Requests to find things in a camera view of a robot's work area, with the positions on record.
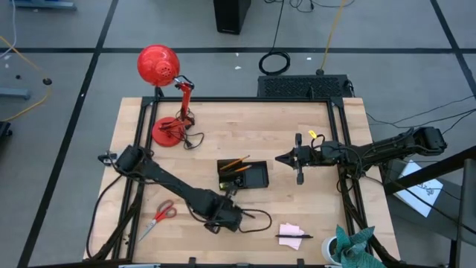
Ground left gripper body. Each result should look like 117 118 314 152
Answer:
202 185 239 235

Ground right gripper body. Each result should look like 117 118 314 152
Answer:
293 133 325 186

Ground black mesh desk organizer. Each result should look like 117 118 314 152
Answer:
216 159 270 191

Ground pink sticky note pad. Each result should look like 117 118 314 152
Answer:
278 223 306 251

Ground red grey handled scissors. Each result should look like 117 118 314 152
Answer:
138 200 178 242

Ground black vented computer case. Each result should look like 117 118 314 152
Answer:
257 74 355 100

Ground white plant pot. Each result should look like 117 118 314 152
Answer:
321 235 344 267

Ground green leafy plant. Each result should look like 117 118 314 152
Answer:
332 224 387 268

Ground black slanted metal beam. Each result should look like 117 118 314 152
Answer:
382 144 476 197

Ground white printed paper sheet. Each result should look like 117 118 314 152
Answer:
393 159 445 219

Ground black computer tower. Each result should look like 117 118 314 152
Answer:
213 0 252 36

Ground red desk lamp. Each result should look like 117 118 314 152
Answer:
136 44 196 148

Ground black caster wheel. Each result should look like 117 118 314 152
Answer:
0 121 13 144

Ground grey metal stand foot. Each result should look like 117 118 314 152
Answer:
10 0 78 11
0 86 31 101

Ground black looped gripper cable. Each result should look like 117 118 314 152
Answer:
237 208 273 235

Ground black lamp power cord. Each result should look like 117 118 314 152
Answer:
159 107 205 150

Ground yellow power cable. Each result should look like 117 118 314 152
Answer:
0 35 53 123
315 0 347 77

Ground black coiled cable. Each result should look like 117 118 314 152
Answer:
257 0 292 77

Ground thin black cable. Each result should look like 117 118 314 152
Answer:
366 95 476 126
367 107 476 130

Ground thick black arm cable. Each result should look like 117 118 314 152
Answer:
85 173 126 261

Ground black cable bundle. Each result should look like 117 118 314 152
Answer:
263 0 356 14

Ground dark grey metal post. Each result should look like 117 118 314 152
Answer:
448 158 476 268

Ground thin white cable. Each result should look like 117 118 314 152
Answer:
0 0 19 60

